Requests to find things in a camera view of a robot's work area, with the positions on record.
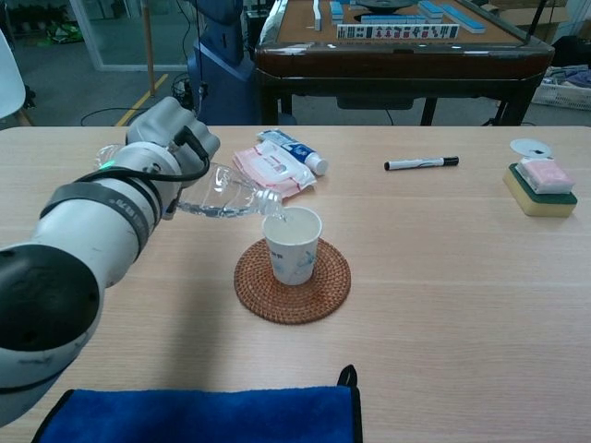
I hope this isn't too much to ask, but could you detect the transparent plastic water bottle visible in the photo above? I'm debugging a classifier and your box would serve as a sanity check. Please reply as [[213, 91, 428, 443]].
[[94, 143, 283, 221]]

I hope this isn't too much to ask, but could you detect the white paper cup blue print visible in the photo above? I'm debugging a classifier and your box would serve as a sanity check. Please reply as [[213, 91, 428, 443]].
[[261, 207, 323, 286]]

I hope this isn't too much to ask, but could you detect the round woven rattan coaster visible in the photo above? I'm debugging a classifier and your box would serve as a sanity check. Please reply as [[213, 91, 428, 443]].
[[233, 237, 353, 326]]

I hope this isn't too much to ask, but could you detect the pink wet wipes pack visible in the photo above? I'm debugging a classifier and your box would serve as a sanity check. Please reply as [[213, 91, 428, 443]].
[[232, 141, 319, 203]]

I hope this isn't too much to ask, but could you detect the blue white toothpaste tube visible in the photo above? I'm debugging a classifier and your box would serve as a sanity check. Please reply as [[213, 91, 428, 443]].
[[256, 128, 330, 176]]

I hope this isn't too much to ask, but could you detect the black white marker pen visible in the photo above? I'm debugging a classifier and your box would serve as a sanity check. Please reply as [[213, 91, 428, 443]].
[[383, 155, 460, 173]]

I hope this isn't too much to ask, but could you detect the blue machine base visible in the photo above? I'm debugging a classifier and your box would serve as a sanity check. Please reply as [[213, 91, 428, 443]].
[[187, 0, 259, 126]]

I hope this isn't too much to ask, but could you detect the dark wooden mahjong table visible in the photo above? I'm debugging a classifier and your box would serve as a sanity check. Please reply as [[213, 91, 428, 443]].
[[253, 0, 556, 126]]

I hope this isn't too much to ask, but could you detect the face-up white mahjong tile row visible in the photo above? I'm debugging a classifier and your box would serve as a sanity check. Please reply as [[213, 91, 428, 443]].
[[336, 23, 461, 41]]

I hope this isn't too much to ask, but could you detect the wooden pole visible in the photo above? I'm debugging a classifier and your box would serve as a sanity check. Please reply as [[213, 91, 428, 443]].
[[141, 0, 157, 98]]

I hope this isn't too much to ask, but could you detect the blue microfiber towel black trim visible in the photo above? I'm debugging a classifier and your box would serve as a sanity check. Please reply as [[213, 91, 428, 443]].
[[30, 364, 364, 443]]

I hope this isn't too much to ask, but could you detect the short blue mahjong tile row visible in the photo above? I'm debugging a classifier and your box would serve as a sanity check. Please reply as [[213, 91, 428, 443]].
[[360, 14, 428, 26]]

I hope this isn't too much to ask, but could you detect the white round flat disc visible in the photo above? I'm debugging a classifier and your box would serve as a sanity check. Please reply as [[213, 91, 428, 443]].
[[509, 138, 554, 162]]

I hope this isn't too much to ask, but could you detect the yellow green scouring sponge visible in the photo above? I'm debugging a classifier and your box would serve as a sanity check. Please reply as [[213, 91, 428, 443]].
[[501, 162, 579, 219]]

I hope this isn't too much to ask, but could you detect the pink soap in wrapper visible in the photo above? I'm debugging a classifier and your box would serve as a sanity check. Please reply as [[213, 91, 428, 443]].
[[515, 158, 576, 196]]

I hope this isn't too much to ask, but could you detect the long blue mahjong tile row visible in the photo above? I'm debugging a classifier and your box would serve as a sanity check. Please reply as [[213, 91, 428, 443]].
[[440, 4, 488, 35]]

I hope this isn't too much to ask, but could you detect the white plastic basket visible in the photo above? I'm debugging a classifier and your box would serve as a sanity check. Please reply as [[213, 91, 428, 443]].
[[530, 66, 591, 112]]

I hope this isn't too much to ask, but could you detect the white plastic chair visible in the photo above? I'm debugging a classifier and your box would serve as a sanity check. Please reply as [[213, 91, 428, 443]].
[[0, 28, 36, 128]]

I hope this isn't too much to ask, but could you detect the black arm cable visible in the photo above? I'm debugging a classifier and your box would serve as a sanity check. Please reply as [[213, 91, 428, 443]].
[[94, 124, 212, 186]]

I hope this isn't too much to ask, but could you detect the black floor cable bundle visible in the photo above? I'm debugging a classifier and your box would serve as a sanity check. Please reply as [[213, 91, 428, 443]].
[[80, 71, 204, 128]]

